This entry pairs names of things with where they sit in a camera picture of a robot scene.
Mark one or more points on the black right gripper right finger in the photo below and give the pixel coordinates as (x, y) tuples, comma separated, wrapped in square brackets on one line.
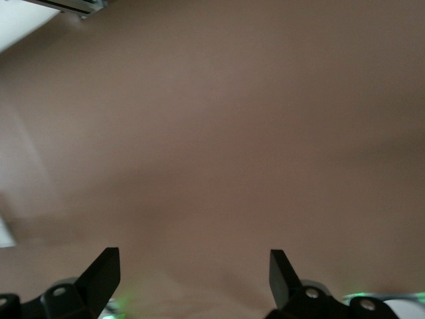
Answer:
[(292, 299)]

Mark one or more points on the brown table cover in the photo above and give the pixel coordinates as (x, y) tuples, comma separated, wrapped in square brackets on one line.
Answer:
[(212, 133)]

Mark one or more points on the aluminium frame rail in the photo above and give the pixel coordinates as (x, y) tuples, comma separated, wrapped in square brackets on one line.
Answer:
[(78, 6)]

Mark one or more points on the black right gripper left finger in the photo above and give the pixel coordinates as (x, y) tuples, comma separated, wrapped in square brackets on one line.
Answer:
[(89, 292)]

